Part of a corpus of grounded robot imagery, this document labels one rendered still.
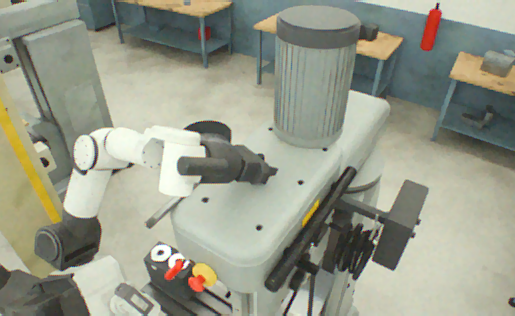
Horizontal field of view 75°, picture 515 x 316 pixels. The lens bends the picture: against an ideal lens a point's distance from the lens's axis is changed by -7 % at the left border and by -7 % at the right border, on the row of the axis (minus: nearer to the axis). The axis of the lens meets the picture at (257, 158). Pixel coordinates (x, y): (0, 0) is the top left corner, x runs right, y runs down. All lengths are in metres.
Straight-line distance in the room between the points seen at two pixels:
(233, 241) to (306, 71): 0.42
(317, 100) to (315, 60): 0.10
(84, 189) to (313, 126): 0.59
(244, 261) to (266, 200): 0.16
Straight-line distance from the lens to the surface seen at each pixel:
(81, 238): 1.03
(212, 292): 1.78
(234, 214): 0.78
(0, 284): 1.33
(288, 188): 0.84
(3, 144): 2.42
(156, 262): 1.68
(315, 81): 0.86
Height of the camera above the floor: 2.47
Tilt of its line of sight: 39 degrees down
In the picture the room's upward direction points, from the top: straight up
